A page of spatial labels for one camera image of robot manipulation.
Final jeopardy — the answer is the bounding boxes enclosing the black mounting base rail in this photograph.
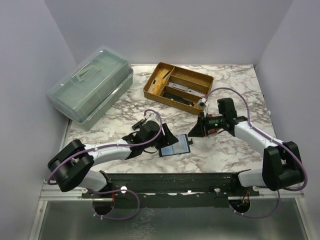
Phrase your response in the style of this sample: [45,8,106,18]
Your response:
[51,170,298,208]

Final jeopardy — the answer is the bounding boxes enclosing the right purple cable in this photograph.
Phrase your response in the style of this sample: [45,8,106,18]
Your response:
[204,87,308,219]

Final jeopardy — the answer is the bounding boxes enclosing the black T-shaped tool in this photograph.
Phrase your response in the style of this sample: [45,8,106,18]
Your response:
[131,119,146,130]

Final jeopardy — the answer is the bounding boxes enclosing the gold cards in tray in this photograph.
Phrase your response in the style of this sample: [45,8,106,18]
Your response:
[148,69,171,95]

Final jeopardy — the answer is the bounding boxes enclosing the woven wicker organizer tray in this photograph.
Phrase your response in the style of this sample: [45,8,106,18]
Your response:
[143,62,214,115]

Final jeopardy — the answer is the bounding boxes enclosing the aluminium extrusion rail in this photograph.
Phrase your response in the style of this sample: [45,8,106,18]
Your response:
[39,181,96,201]

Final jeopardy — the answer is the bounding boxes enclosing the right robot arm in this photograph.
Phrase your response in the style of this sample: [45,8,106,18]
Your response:
[187,98,305,191]

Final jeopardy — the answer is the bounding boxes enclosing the black leather card holder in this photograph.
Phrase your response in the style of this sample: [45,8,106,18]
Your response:
[158,134,193,157]

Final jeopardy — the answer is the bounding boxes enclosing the green plastic storage box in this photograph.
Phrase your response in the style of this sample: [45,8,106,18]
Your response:
[47,46,134,131]

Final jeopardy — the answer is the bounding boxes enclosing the white cards in tray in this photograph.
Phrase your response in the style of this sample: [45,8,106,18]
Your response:
[168,82,204,97]

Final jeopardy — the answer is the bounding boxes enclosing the purple cable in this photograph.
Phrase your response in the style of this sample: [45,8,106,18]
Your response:
[204,87,308,219]
[46,109,163,221]

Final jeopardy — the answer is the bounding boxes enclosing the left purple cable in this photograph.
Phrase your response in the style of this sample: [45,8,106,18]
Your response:
[46,109,163,221]

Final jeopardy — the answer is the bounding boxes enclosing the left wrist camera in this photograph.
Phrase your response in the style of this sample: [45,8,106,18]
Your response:
[144,113,158,122]

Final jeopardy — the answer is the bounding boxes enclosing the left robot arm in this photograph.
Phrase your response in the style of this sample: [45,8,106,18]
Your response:
[47,120,179,192]

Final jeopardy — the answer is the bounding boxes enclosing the red leather card holder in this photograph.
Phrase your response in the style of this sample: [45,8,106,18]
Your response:
[206,114,223,135]

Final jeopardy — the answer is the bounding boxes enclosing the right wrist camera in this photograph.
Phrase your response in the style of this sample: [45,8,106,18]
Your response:
[197,97,210,117]

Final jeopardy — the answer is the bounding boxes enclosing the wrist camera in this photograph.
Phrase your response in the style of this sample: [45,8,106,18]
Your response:
[144,113,158,122]
[197,97,210,117]

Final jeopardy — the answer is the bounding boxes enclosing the black cards in tray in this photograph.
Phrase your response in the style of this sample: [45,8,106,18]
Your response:
[162,92,194,107]

